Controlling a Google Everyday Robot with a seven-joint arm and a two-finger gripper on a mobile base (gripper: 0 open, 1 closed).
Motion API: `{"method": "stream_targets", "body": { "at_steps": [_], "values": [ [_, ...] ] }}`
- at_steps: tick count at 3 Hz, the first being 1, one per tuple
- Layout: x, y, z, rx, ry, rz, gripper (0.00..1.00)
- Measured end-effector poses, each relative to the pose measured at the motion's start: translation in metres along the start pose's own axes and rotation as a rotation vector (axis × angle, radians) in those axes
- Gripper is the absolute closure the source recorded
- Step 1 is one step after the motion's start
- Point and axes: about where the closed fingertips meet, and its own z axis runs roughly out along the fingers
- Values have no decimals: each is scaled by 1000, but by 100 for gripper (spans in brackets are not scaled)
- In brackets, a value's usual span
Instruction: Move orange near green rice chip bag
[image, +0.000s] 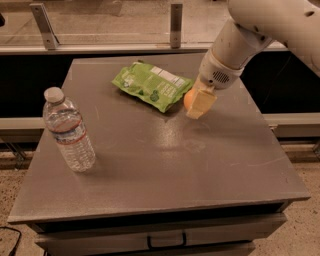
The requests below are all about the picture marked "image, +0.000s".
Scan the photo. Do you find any black drawer handle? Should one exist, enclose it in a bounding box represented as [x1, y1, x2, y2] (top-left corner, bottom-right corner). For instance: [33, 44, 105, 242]
[147, 232, 187, 250]

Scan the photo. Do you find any metal railing bracket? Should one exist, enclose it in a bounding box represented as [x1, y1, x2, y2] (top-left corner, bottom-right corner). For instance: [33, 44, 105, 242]
[30, 3, 59, 50]
[170, 4, 183, 49]

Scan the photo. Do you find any orange fruit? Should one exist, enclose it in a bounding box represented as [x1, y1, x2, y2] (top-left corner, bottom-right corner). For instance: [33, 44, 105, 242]
[183, 89, 195, 110]

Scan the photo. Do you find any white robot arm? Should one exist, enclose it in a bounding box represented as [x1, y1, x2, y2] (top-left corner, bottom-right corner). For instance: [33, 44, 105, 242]
[184, 0, 320, 119]

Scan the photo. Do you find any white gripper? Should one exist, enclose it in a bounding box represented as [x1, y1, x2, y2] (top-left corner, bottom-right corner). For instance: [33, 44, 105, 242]
[186, 50, 244, 119]

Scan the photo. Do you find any glass railing panel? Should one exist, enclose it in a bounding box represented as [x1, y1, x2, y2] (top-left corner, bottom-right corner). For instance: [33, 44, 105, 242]
[0, 0, 229, 46]

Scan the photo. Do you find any black cable on floor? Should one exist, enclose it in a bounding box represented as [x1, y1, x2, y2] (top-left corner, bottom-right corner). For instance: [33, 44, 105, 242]
[0, 226, 23, 256]

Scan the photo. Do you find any left metal railing bracket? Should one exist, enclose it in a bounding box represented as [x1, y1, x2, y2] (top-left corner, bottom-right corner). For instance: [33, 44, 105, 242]
[30, 3, 59, 50]

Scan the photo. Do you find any grey cabinet with drawers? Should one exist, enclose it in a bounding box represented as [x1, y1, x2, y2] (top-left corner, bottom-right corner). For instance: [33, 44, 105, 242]
[8, 57, 309, 256]

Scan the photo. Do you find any clear plastic water bottle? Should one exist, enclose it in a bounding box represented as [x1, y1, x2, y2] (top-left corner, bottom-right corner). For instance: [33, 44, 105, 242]
[43, 87, 96, 172]

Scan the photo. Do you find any middle metal railing bracket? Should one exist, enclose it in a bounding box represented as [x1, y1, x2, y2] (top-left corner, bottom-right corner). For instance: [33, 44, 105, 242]
[170, 4, 183, 49]

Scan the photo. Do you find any green rice chip bag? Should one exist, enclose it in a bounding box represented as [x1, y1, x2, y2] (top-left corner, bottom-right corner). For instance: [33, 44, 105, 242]
[112, 61, 194, 113]

